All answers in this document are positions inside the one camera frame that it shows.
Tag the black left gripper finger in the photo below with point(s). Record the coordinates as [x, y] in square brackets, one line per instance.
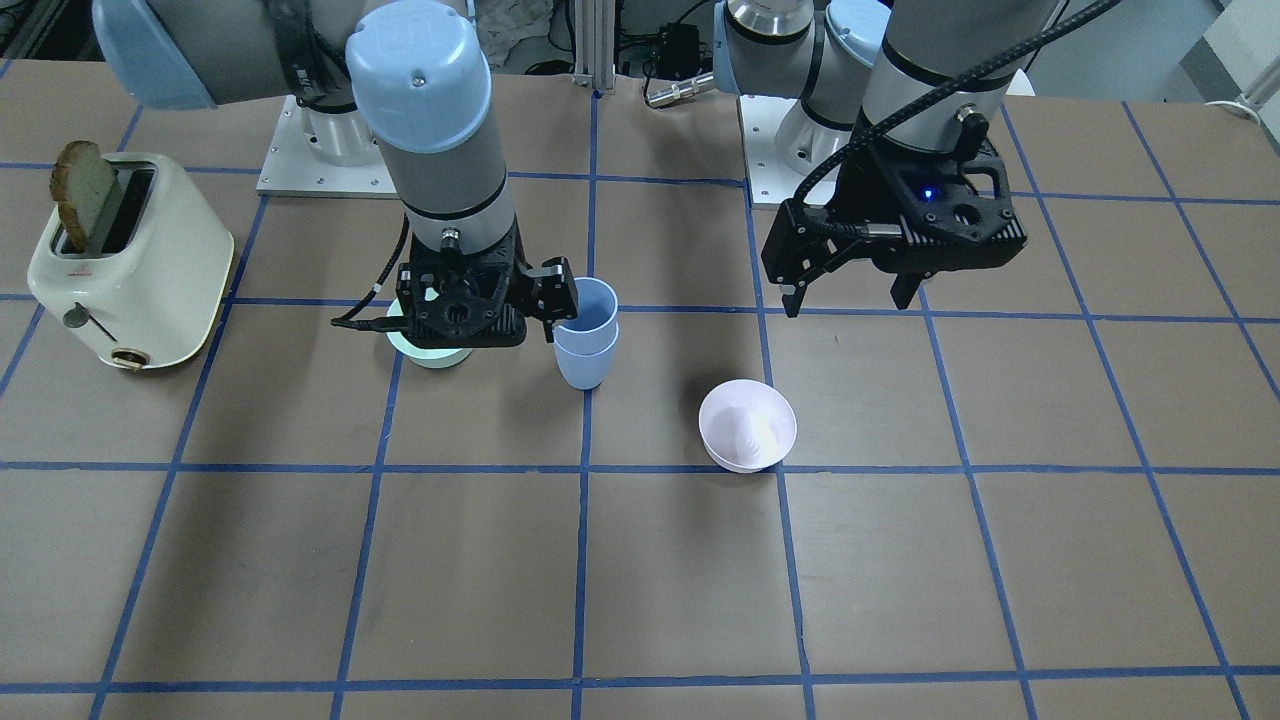
[794, 280]
[904, 288]

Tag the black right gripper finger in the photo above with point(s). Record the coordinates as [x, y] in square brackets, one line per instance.
[555, 296]

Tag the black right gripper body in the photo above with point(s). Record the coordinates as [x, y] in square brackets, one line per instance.
[553, 291]

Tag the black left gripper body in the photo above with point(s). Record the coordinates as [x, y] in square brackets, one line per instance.
[868, 192]

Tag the blue cup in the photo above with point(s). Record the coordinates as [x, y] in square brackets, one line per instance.
[595, 327]
[585, 371]

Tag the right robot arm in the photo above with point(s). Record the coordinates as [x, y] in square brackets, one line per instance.
[416, 73]

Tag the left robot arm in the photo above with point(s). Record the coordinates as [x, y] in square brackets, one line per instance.
[904, 70]

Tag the green bowl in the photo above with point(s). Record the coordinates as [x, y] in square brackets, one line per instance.
[432, 358]

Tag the blue cup on table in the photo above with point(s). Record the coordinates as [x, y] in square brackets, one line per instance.
[585, 371]

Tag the pink bowl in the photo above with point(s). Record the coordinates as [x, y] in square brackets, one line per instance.
[746, 426]

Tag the cream toaster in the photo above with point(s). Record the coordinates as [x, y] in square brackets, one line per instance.
[145, 296]

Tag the toast slice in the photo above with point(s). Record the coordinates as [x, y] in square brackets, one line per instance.
[87, 193]

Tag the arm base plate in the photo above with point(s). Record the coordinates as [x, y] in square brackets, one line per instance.
[313, 154]
[782, 145]

